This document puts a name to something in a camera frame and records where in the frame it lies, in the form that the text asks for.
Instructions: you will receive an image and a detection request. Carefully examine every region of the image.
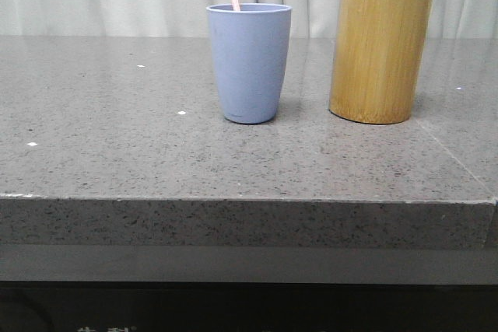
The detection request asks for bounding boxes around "bamboo cylinder holder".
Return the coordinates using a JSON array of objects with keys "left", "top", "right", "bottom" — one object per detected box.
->
[{"left": 329, "top": 0, "right": 432, "bottom": 124}]

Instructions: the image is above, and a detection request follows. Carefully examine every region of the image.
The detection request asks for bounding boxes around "blue plastic cup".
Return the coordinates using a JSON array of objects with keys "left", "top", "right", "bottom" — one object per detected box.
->
[{"left": 206, "top": 3, "right": 292, "bottom": 124}]

